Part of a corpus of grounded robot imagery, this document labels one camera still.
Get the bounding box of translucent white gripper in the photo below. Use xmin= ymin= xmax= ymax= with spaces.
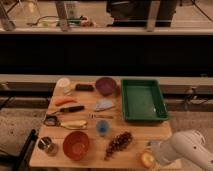
xmin=148 ymin=140 xmax=162 ymax=164

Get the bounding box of yellow red apple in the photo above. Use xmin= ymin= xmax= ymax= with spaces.
xmin=141 ymin=151 xmax=155 ymax=169

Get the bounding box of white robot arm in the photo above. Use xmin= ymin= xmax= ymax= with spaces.
xmin=149 ymin=130 xmax=213 ymax=171

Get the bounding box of green plastic tray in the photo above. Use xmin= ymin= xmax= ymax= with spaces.
xmin=121 ymin=79 xmax=168 ymax=122

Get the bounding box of dark grape bunch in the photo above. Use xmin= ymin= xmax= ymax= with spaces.
xmin=104 ymin=132 xmax=133 ymax=160

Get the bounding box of blue plastic cup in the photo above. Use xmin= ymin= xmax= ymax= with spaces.
xmin=96 ymin=120 xmax=109 ymax=136

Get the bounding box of wooden board table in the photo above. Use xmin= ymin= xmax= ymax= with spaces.
xmin=29 ymin=81 xmax=183 ymax=170

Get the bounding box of grey folded cloth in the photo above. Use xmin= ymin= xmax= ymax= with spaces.
xmin=94 ymin=99 xmax=114 ymax=112

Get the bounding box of purple bowl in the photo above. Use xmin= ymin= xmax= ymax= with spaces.
xmin=95 ymin=77 xmax=117 ymax=96

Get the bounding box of orange bowl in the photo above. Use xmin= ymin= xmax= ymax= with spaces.
xmin=63 ymin=131 xmax=90 ymax=161

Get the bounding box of yellow banana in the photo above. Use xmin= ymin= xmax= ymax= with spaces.
xmin=60 ymin=120 xmax=87 ymax=130

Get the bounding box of black rectangular block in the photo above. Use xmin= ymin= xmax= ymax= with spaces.
xmin=75 ymin=84 xmax=94 ymax=91

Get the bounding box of orange carrot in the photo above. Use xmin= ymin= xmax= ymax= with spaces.
xmin=54 ymin=97 xmax=77 ymax=106

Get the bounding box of small black measuring cup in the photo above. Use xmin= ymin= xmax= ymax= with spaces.
xmin=44 ymin=116 xmax=60 ymax=126

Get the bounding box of white lidded jar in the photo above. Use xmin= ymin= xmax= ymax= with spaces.
xmin=56 ymin=78 xmax=71 ymax=94

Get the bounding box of metal cup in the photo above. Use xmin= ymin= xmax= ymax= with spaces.
xmin=38 ymin=137 xmax=58 ymax=156

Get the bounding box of black handled knife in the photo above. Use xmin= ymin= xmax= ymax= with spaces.
xmin=50 ymin=105 xmax=85 ymax=115

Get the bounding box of black chair frame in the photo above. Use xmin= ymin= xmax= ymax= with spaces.
xmin=0 ymin=129 xmax=38 ymax=171

